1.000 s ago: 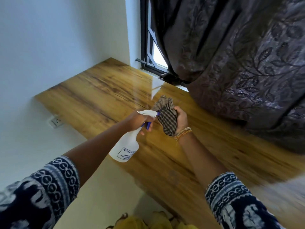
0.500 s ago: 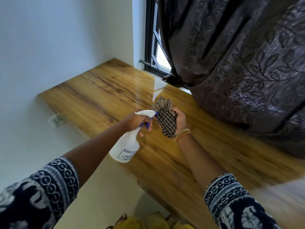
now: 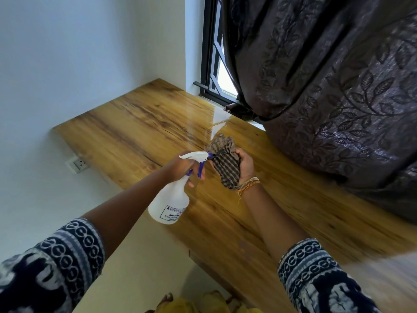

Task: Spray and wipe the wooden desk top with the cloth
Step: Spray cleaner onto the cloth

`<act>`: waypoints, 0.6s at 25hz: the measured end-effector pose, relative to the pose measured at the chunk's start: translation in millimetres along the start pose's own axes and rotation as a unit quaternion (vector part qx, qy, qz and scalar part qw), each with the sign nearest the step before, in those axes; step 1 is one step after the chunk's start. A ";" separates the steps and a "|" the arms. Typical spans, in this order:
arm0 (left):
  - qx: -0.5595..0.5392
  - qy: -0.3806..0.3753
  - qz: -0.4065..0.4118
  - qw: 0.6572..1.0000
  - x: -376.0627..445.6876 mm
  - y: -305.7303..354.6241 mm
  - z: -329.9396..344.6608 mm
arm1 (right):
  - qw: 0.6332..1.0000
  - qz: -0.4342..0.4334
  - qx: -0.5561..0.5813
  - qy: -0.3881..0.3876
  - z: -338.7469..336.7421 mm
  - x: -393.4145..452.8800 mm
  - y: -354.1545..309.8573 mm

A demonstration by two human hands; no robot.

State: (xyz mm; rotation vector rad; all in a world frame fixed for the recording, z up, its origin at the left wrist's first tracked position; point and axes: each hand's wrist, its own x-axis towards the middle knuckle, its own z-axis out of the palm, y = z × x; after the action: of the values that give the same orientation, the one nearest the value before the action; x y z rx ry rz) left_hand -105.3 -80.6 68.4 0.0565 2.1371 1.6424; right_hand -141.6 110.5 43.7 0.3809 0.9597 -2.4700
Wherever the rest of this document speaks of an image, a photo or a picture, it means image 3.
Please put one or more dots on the person's right hand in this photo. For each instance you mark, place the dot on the person's right hand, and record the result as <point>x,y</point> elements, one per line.
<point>247,166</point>

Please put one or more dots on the person's left hand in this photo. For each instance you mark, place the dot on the person's left hand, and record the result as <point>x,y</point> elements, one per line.
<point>180,167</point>

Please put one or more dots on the brown striped cleaning cloth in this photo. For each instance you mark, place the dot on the brown striped cleaning cloth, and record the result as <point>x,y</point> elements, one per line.
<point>226,162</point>

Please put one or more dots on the white spray bottle blue trigger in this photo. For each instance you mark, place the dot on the white spray bottle blue trigger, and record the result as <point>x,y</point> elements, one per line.
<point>169,205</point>

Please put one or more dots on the person's left forearm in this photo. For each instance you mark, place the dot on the person's left forearm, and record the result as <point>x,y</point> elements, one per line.
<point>130,208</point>

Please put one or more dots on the person's right forearm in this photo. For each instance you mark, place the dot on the person's right forearm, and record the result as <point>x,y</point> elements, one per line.
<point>273,221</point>

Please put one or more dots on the person's left foot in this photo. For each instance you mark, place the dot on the person's left foot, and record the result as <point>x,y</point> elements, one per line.
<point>166,298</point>

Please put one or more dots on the gold bangles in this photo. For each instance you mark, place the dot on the gold bangles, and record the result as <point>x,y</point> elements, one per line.
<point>247,185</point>

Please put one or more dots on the wooden table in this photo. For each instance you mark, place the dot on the wooden table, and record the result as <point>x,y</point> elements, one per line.
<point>260,208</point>

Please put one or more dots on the black framed window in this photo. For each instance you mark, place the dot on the black framed window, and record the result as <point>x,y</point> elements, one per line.
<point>207,61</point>

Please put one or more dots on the brown leaf-patterned curtain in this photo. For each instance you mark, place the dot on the brown leaf-patterned curtain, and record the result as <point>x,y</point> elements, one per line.
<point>325,78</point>

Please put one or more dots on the yellow garment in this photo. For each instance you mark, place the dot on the yellow garment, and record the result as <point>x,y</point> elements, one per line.
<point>208,304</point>

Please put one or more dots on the blue white patterned top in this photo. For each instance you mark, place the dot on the blue white patterned top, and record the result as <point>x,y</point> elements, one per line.
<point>49,267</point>

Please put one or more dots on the white wall socket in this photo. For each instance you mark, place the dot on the white wall socket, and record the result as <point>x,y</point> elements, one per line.
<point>78,164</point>

